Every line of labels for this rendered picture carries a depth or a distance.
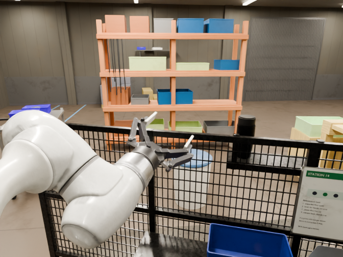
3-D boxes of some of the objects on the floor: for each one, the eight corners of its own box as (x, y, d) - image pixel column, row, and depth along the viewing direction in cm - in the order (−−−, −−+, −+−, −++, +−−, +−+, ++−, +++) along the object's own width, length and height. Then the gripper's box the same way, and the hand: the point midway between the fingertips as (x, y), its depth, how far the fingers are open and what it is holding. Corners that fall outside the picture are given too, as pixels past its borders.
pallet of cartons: (162, 103, 964) (161, 86, 944) (163, 109, 857) (163, 91, 838) (142, 103, 956) (141, 87, 937) (141, 109, 850) (141, 91, 830)
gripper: (94, 148, 60) (137, 114, 78) (175, 204, 58) (201, 156, 75) (100, 127, 56) (144, 96, 73) (188, 186, 53) (212, 139, 71)
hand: (171, 128), depth 73 cm, fingers open, 13 cm apart
